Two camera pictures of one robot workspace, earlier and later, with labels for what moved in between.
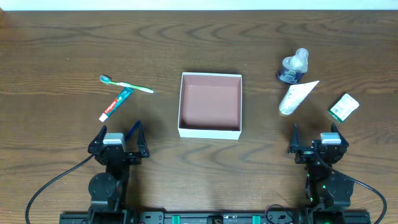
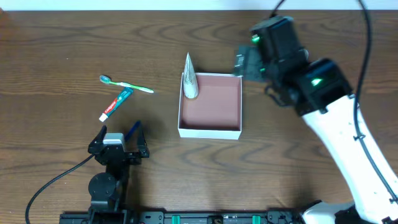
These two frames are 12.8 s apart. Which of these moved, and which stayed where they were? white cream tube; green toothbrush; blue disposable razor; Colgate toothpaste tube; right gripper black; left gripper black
Moved: right gripper black; white cream tube
Stayed: Colgate toothpaste tube; left gripper black; green toothbrush; blue disposable razor
